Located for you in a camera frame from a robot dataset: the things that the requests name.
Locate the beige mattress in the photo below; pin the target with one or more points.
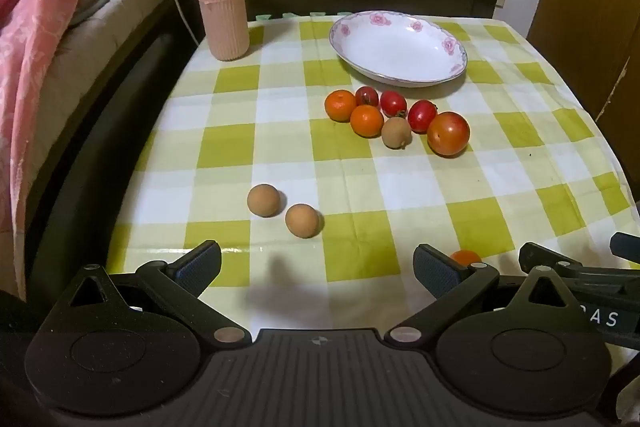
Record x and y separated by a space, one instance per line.
90 52

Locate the red cherry tomato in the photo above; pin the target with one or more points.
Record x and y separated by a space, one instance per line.
393 103
422 116
366 96

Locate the mandarin orange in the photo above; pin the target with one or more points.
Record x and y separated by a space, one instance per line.
366 122
465 256
340 106

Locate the white floral bowl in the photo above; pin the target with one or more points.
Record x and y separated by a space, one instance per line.
400 52

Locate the green foam mat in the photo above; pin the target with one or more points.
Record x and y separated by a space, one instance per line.
280 16

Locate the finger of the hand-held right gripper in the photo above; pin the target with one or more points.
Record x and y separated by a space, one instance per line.
600 274
627 244

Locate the pink floral blanket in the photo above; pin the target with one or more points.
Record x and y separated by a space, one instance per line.
30 57

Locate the tan longan fruit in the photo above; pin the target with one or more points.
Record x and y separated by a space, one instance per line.
262 200
302 221

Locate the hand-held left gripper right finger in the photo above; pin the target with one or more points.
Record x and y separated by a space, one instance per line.
434 274

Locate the large red tomato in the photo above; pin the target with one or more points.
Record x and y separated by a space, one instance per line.
448 134

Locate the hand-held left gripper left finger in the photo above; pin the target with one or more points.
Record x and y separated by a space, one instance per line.
200 266

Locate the dark bed frame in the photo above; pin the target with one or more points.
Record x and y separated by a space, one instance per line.
100 132

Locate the brown wooden wardrobe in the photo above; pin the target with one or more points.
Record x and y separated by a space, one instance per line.
590 7

